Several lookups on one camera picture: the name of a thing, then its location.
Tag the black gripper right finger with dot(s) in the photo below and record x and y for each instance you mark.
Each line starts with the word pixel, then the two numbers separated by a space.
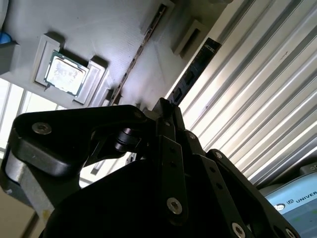
pixel 218 178

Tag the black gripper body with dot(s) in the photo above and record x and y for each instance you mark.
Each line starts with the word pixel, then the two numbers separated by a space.
pixel 111 210

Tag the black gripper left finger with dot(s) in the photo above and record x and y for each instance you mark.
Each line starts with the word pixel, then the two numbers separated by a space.
pixel 74 119

